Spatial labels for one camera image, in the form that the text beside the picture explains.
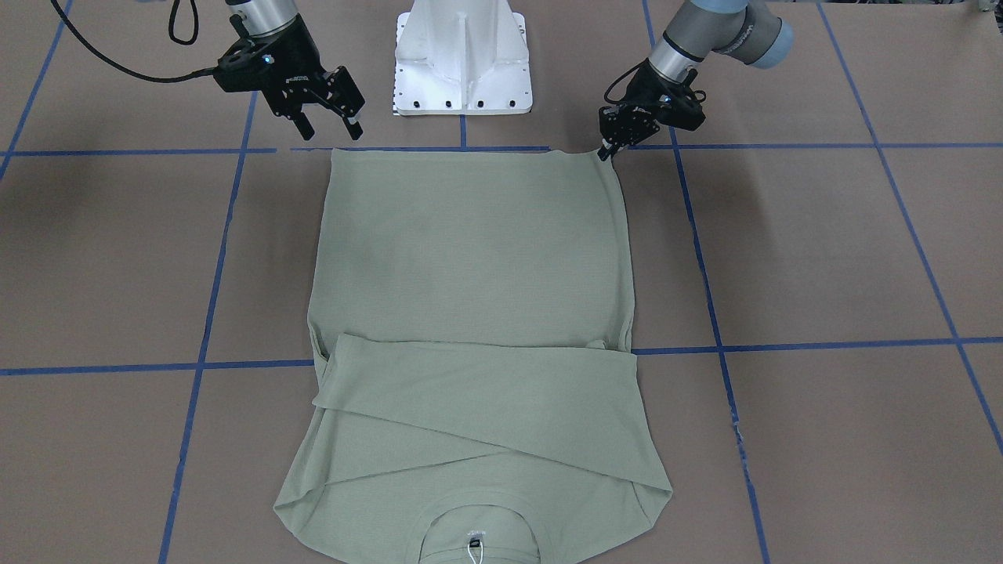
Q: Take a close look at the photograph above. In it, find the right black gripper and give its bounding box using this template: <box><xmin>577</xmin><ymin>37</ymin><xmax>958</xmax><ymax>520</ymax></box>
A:
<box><xmin>215</xmin><ymin>16</ymin><xmax>365</xmax><ymax>142</ymax></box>

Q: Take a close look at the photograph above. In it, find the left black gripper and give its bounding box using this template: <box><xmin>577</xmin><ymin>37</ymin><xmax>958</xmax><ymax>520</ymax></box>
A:
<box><xmin>597</xmin><ymin>60</ymin><xmax>706</xmax><ymax>163</ymax></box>

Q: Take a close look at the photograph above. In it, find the green long sleeve shirt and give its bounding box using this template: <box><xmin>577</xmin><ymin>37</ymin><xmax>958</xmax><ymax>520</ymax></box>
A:
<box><xmin>273</xmin><ymin>150</ymin><xmax>673</xmax><ymax>563</ymax></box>

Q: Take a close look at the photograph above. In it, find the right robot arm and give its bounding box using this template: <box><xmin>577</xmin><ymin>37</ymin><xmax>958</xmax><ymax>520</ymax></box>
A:
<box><xmin>212</xmin><ymin>1</ymin><xmax>365</xmax><ymax>140</ymax></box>

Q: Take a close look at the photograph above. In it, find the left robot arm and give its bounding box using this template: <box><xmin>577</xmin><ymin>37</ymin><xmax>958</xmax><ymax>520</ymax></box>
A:
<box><xmin>597</xmin><ymin>1</ymin><xmax>795</xmax><ymax>161</ymax></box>

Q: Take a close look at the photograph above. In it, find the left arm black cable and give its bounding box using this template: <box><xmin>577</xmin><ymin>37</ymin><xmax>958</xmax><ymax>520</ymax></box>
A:
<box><xmin>602</xmin><ymin>61</ymin><xmax>651</xmax><ymax>107</ymax></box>

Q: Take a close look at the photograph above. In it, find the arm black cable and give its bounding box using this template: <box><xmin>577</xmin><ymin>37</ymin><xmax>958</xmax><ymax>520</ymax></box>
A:
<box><xmin>49</xmin><ymin>0</ymin><xmax>224</xmax><ymax>84</ymax></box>
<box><xmin>602</xmin><ymin>61</ymin><xmax>651</xmax><ymax>107</ymax></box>

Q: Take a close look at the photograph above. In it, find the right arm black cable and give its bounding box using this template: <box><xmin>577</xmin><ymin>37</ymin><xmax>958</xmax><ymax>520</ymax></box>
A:
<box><xmin>49</xmin><ymin>0</ymin><xmax>224</xmax><ymax>84</ymax></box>

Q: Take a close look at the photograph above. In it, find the white camera mast pedestal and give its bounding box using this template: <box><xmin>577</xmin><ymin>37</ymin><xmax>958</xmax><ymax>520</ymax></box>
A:
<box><xmin>392</xmin><ymin>1</ymin><xmax>534</xmax><ymax>117</ymax></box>

